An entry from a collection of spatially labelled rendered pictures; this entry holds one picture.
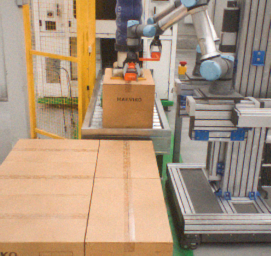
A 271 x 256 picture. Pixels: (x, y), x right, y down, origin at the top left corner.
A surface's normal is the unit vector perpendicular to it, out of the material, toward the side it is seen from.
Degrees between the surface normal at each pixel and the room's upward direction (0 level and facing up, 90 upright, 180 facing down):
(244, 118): 90
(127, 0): 103
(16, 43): 90
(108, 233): 0
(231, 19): 90
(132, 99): 90
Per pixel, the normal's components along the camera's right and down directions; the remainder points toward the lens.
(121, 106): 0.04, 0.32
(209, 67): -0.55, 0.36
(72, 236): 0.03, -0.95
